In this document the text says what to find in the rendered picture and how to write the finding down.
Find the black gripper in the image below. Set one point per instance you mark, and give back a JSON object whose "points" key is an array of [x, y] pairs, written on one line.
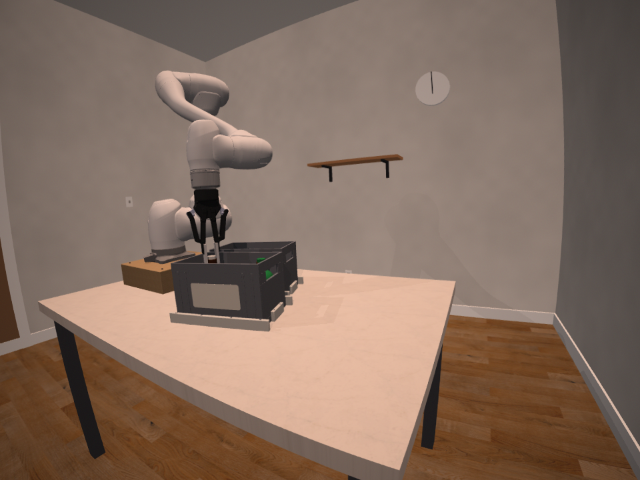
{"points": [[207, 206]]}

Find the green bottle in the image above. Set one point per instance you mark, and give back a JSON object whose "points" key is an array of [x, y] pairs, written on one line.
{"points": [[268, 273]]}

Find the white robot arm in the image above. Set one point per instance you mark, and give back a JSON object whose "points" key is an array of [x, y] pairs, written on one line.
{"points": [[196, 97]]}

